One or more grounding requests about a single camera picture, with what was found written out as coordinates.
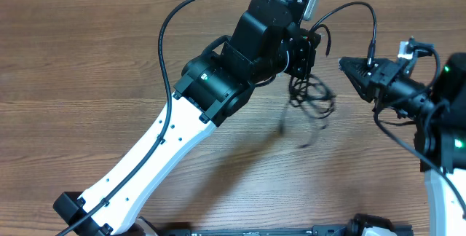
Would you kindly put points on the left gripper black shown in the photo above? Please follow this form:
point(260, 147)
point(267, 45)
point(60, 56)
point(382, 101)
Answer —
point(303, 57)

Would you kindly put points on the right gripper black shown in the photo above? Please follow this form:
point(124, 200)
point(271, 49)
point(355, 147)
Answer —
point(378, 81)

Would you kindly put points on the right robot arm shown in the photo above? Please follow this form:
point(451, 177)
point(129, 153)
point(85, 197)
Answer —
point(438, 113)

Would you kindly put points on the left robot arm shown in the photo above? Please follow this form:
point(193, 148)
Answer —
point(199, 102)

